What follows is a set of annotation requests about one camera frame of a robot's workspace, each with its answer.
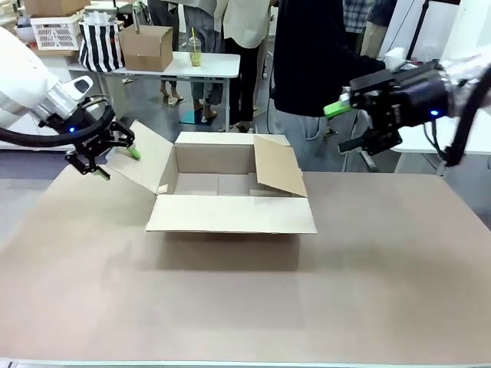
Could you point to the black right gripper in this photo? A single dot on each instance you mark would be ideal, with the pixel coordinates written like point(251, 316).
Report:
point(418, 99)

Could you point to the teal floor mat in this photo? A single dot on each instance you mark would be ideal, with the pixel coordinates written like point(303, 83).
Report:
point(191, 117)

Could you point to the large brown cardboard box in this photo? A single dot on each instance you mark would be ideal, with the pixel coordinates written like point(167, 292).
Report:
point(230, 218)

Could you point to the white background table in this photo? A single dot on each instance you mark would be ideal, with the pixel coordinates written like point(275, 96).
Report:
point(215, 65)

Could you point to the plastic cup with straw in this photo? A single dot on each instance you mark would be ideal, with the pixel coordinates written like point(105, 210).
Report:
point(195, 57)

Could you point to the black white striped bag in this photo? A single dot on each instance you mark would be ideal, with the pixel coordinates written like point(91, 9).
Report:
point(99, 50)

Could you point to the white cabinet with wood top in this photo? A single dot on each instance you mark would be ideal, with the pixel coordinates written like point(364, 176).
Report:
point(57, 53)

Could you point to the bystander in plaid shirt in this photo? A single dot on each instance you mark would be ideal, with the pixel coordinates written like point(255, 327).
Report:
point(356, 15)

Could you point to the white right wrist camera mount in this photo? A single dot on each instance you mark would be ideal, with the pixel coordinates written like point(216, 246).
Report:
point(395, 57)

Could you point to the bystander in grey trousers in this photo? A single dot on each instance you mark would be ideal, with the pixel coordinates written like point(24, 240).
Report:
point(203, 23)

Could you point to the black stand pole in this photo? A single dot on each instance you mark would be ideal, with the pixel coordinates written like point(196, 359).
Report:
point(416, 30)

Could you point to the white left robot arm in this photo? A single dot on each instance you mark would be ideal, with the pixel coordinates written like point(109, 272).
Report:
point(23, 76)

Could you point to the bystander with bare legs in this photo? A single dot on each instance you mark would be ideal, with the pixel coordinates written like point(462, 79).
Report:
point(169, 23)

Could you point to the small brown cardboard box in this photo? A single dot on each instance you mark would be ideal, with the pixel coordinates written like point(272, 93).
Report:
point(145, 50)

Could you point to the flat cardboard box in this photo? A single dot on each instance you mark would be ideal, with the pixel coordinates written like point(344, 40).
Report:
point(53, 5)

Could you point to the bystander in beige shirt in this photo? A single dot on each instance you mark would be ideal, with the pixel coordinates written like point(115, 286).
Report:
point(245, 30)

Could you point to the white side table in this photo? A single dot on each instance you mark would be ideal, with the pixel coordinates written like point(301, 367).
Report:
point(479, 142)

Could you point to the white plastic crate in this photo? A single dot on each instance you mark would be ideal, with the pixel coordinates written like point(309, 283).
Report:
point(53, 34)

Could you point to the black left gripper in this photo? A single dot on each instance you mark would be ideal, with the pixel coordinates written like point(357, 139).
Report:
point(67, 124)

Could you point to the person in navy sweatshirt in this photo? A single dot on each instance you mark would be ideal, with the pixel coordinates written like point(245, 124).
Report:
point(307, 57)

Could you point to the bystander in khaki trousers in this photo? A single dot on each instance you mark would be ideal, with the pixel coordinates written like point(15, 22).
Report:
point(377, 34)

